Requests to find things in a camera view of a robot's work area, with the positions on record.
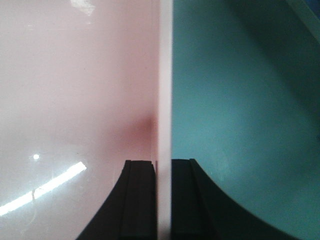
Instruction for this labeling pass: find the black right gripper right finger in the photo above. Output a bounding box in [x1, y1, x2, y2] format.
[171, 158, 294, 240]

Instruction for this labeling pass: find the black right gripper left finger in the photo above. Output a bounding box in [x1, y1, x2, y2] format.
[78, 160, 157, 240]

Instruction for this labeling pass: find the pink plastic bin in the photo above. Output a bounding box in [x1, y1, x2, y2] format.
[0, 0, 173, 240]

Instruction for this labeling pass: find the green circular conveyor belt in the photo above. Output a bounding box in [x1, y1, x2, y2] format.
[172, 0, 320, 240]

